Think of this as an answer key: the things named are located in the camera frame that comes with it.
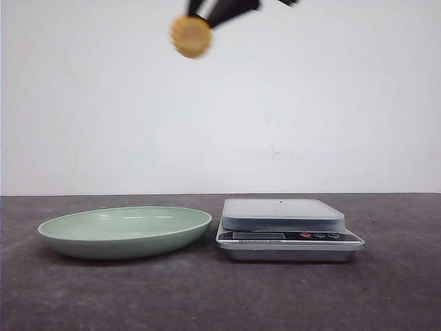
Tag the yellow corn cob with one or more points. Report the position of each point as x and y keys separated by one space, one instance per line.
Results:
x=191 y=36

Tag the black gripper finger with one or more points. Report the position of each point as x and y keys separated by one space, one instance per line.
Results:
x=290 y=2
x=224 y=10
x=192 y=7

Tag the silver digital kitchen scale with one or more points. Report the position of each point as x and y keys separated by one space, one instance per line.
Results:
x=298 y=230

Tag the green plate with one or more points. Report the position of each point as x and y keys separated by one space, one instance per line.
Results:
x=124 y=233

